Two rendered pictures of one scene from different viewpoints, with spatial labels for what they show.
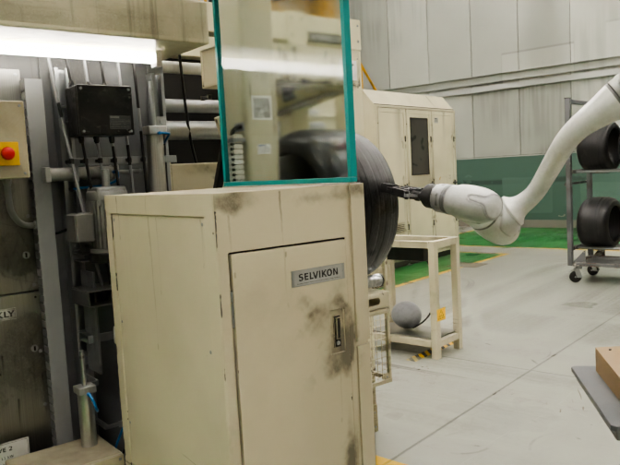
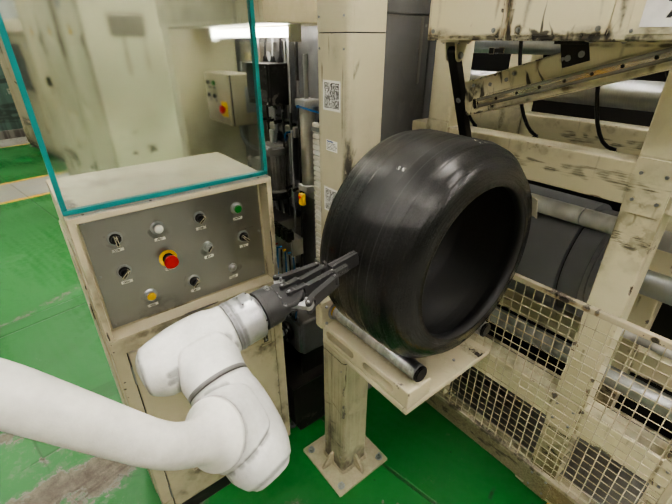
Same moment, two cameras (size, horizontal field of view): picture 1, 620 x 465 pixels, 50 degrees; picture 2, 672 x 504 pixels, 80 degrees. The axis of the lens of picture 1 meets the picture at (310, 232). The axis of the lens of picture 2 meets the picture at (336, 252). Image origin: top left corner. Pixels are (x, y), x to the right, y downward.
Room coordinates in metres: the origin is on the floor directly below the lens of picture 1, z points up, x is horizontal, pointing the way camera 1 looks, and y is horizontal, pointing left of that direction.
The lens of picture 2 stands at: (2.16, -0.99, 1.64)
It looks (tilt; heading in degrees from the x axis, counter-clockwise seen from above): 28 degrees down; 90
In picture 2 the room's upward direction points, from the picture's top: straight up
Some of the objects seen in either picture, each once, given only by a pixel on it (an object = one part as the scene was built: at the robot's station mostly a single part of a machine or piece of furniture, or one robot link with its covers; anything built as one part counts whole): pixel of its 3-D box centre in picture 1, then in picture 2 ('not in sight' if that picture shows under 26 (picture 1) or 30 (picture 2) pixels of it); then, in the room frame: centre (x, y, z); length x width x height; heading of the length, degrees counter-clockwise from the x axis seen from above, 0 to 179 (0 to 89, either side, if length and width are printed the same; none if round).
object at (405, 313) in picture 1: (411, 293); not in sight; (4.69, -0.70, 0.40); 0.60 x 0.35 x 0.80; 49
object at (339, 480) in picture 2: not in sight; (344, 452); (2.20, 0.17, 0.02); 0.27 x 0.27 x 0.04; 38
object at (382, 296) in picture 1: (344, 305); (371, 355); (2.26, -0.10, 0.84); 0.36 x 0.09 x 0.06; 128
